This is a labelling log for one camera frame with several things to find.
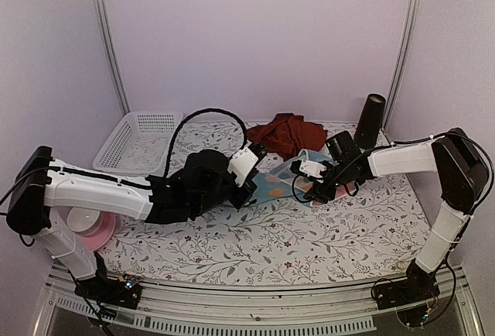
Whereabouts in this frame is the white plastic basket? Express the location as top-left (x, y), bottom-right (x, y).
top-left (93, 111), bottom-right (183, 175)

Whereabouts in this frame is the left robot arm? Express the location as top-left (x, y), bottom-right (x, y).
top-left (3, 144), bottom-right (266, 300)

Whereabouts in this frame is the white bowl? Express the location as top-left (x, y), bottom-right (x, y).
top-left (66, 207), bottom-right (102, 236)

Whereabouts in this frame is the blue orange patterned towel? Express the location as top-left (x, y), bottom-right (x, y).
top-left (246, 149), bottom-right (347, 206)

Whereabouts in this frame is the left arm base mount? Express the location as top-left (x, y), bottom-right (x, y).
top-left (74, 277), bottom-right (142, 310)

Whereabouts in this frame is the black cylinder cup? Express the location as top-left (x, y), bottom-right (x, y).
top-left (353, 94), bottom-right (386, 149)

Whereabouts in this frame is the floral tablecloth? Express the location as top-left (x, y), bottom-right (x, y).
top-left (92, 119), bottom-right (442, 286)

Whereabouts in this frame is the aluminium frame post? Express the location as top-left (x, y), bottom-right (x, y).
top-left (93, 0), bottom-right (131, 115)
top-left (382, 0), bottom-right (421, 132)

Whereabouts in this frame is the front aluminium rail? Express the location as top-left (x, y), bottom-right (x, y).
top-left (33, 265), bottom-right (486, 335)

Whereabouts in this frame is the dark red towel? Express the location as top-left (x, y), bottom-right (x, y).
top-left (247, 113), bottom-right (327, 160)

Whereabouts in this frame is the pink plate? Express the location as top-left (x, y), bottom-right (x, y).
top-left (78, 212), bottom-right (117, 252)

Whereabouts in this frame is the left aluminium frame post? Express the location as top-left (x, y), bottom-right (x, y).
top-left (93, 0), bottom-right (131, 115)

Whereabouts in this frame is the right aluminium frame post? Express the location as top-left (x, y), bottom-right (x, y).
top-left (382, 0), bottom-right (421, 132)

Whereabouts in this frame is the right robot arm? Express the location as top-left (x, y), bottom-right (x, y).
top-left (291, 128), bottom-right (494, 302)

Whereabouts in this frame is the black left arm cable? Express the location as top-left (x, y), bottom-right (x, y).
top-left (161, 108), bottom-right (248, 177)

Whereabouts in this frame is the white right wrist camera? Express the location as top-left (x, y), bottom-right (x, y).
top-left (290, 159), bottom-right (328, 179)

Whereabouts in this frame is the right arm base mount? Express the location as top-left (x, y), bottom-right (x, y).
top-left (370, 262), bottom-right (440, 310)

